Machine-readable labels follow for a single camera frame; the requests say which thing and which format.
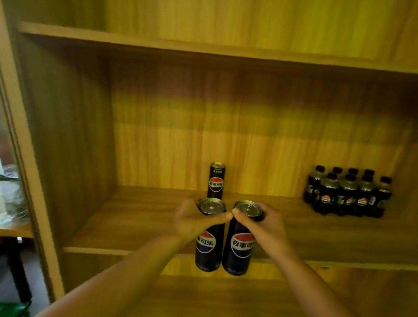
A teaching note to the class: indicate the dark blue soda can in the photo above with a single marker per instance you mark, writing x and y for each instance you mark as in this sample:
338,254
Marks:
237,255
207,254
216,183

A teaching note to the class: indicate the person's right hand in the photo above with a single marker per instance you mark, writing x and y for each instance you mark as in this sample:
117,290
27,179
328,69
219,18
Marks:
268,233

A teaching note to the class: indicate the cluster of black soda bottles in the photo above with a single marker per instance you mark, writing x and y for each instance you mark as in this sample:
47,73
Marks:
345,196

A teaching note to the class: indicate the person's left hand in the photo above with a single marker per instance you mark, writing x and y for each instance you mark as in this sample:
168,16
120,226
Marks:
184,223

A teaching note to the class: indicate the person's left thumb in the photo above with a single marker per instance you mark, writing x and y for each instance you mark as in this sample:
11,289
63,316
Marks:
217,218

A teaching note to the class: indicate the person's left forearm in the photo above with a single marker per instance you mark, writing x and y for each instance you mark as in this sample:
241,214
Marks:
115,285

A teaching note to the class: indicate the person's right forearm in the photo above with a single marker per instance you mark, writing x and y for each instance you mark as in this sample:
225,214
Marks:
327,309

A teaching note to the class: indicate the clear plastic bag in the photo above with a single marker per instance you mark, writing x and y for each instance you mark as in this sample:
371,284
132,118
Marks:
11,194

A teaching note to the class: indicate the wooden shelf board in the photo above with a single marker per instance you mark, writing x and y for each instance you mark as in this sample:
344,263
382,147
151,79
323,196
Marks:
335,238
225,49

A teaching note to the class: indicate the wooden shelf cabinet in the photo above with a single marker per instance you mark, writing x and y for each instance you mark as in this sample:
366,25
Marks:
272,133

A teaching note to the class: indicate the person's right thumb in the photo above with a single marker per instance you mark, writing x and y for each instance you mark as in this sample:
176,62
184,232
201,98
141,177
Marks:
243,216

